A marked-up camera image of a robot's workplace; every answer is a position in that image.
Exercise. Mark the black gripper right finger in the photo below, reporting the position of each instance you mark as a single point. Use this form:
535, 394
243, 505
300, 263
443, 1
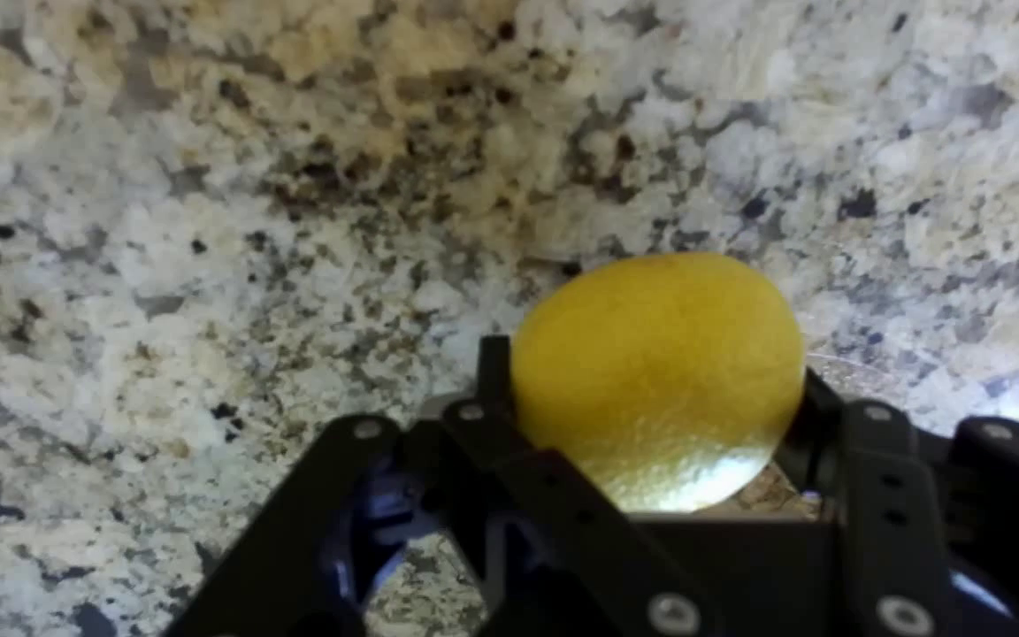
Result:
956, 532

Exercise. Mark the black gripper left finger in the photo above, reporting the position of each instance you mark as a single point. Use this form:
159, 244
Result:
319, 544

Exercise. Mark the yellow lemon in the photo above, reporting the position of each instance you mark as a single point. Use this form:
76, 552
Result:
653, 375

